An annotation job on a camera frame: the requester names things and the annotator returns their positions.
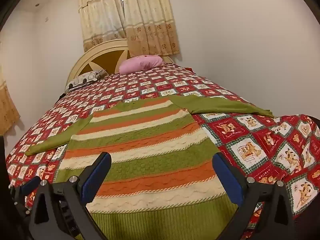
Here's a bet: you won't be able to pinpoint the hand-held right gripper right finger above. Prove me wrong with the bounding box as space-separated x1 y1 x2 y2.
212 152 303 240

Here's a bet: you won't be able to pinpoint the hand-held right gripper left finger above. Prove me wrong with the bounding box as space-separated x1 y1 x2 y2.
29 152 112 240

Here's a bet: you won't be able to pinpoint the green orange striped knit sweater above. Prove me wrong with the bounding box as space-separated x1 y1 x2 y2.
25 95 275 240

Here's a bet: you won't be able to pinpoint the grey patterned pillow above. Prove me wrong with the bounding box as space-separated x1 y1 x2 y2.
65 69 109 93

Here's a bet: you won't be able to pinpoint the beige floral window curtain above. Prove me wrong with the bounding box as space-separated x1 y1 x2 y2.
77 0 180 55

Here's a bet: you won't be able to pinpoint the cream wooden bed headboard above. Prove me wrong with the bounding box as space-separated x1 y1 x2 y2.
65 39 175 93

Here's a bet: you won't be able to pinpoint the beige side curtain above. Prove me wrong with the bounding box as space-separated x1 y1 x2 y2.
0 75 20 135

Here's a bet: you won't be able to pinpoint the red printed bear blanket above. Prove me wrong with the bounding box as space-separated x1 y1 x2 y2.
5 62 320 240

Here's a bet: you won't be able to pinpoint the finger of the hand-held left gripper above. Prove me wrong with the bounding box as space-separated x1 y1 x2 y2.
19 176 41 197

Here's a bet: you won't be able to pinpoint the pink pillow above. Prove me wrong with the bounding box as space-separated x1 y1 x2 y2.
119 54 164 75

